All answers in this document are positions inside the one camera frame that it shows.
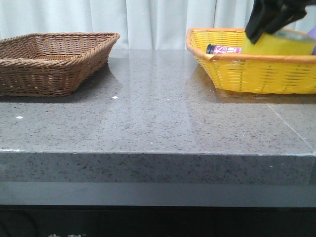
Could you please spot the white curtain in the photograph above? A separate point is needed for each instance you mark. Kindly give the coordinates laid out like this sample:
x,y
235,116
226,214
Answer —
x,y
142,24

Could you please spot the black pink labelled bottle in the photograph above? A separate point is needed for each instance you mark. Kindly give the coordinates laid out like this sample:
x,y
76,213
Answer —
x,y
220,49

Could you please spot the brown wicker basket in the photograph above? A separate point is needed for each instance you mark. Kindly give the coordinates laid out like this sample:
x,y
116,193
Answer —
x,y
52,64

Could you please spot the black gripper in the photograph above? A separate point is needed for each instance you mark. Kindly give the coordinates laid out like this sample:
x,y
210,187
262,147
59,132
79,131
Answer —
x,y
269,16

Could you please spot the yellow tape roll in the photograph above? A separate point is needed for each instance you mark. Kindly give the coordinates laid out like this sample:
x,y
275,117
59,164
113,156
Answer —
x,y
282,42

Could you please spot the purple foam cube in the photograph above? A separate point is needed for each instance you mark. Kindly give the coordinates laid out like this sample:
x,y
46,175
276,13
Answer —
x,y
312,33

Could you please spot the yellow wicker basket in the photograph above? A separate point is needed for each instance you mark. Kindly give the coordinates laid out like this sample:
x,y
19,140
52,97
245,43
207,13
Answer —
x,y
260,74

